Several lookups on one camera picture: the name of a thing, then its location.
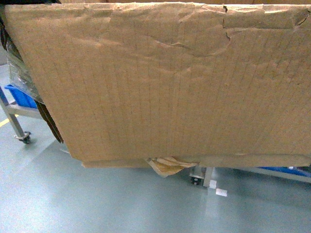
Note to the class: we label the large cardboard box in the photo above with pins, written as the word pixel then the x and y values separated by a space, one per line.
pixel 167 83

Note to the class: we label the blue plastic bin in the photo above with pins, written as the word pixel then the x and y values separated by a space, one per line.
pixel 21 98
pixel 299 171

